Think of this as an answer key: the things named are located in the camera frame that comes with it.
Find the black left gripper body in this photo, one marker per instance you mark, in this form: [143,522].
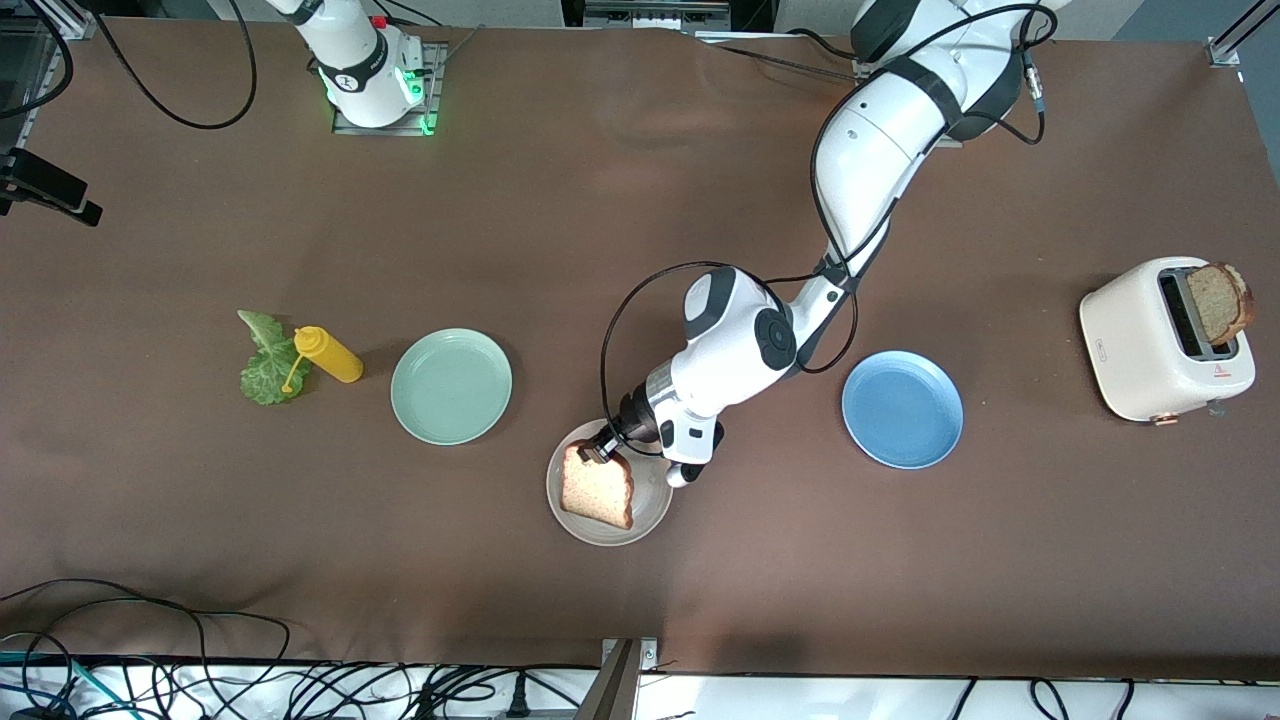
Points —
[632,421]

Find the toasted brown bread slice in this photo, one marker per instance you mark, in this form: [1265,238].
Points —
[600,495]
[1220,305]

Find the green lettuce leaf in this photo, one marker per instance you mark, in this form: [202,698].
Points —
[265,375]

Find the beige round plate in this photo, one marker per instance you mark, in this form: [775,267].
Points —
[655,510]

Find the mint green round plate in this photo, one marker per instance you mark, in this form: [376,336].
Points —
[451,387]

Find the blue round plate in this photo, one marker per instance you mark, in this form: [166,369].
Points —
[902,410]

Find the brown table cover sheet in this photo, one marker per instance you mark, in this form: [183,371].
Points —
[700,200]

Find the black power plug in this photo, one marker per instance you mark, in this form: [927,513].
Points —
[517,700]

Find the yellow mustard squeeze bottle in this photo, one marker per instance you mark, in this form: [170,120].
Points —
[335,360]

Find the black equipment box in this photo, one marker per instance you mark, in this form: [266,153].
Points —
[750,12]

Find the cream white toaster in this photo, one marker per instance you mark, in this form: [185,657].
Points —
[1125,350]

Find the aluminium frame bar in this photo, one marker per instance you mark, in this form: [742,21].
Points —
[30,110]

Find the aluminium frame profile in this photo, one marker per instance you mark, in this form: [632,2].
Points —
[1225,50]
[75,12]

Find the aluminium frame post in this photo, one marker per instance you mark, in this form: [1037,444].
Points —
[610,690]

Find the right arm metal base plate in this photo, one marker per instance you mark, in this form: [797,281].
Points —
[435,80]

